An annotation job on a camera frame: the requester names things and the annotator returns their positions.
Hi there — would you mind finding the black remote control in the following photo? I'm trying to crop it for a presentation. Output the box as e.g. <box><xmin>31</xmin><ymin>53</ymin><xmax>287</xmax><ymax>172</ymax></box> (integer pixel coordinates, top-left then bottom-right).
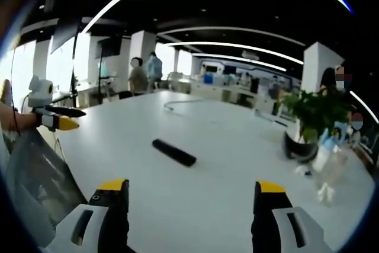
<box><xmin>152</xmin><ymin>138</ymin><xmax>197</xmax><ymax>168</ymax></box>

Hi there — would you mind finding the black tripod stand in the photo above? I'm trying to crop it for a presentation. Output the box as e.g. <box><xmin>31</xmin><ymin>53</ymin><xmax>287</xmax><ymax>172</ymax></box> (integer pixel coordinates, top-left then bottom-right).
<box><xmin>50</xmin><ymin>18</ymin><xmax>89</xmax><ymax>108</ymax></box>

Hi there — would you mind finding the grey transparent bag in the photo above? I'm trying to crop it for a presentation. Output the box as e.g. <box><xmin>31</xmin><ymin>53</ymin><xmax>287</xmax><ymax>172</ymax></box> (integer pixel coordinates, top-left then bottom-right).
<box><xmin>5</xmin><ymin>128</ymin><xmax>88</xmax><ymax>248</ymax></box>

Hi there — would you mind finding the grey cable on table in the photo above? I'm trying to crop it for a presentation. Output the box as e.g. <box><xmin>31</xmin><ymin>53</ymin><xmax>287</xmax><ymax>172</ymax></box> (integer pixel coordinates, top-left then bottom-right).
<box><xmin>163</xmin><ymin>99</ymin><xmax>229</xmax><ymax>119</ymax></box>

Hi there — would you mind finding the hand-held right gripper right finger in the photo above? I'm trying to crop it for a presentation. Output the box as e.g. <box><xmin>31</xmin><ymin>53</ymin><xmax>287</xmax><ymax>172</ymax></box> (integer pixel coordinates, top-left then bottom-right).
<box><xmin>250</xmin><ymin>180</ymin><xmax>334</xmax><ymax>253</ymax></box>

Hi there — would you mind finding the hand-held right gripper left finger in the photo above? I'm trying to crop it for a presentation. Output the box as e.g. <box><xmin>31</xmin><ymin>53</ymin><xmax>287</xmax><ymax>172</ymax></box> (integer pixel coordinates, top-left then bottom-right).
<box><xmin>44</xmin><ymin>178</ymin><xmax>130</xmax><ymax>253</ymax></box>

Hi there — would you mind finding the white office desk row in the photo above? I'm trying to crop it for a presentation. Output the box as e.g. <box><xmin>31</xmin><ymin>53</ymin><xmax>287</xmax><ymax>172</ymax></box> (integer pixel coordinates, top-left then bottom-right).
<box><xmin>165</xmin><ymin>72</ymin><xmax>285</xmax><ymax>111</ymax></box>

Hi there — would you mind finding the green potted plant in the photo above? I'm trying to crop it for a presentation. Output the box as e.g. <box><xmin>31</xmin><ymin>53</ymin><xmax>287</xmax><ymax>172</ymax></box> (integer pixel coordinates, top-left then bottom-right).
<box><xmin>280</xmin><ymin>87</ymin><xmax>356</xmax><ymax>164</ymax></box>

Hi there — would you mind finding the clear plastic water bottle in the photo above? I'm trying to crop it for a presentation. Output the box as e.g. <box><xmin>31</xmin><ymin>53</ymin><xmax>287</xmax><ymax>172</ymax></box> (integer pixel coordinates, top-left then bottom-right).
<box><xmin>312</xmin><ymin>128</ymin><xmax>350</xmax><ymax>206</ymax></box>

